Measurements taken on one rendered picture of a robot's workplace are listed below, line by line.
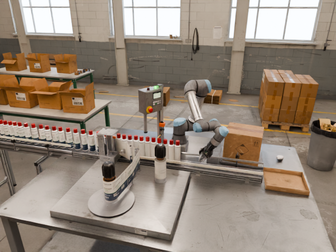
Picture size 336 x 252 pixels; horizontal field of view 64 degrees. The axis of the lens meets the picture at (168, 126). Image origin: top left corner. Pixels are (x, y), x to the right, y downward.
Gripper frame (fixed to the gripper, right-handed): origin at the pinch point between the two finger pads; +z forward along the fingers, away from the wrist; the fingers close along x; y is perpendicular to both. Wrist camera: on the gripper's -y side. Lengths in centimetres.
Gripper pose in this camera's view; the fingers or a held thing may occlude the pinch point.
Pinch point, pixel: (200, 159)
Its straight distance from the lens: 224.2
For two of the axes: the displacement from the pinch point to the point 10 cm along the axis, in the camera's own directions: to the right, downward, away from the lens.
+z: -4.9, 7.4, 4.6
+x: 8.4, 5.5, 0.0
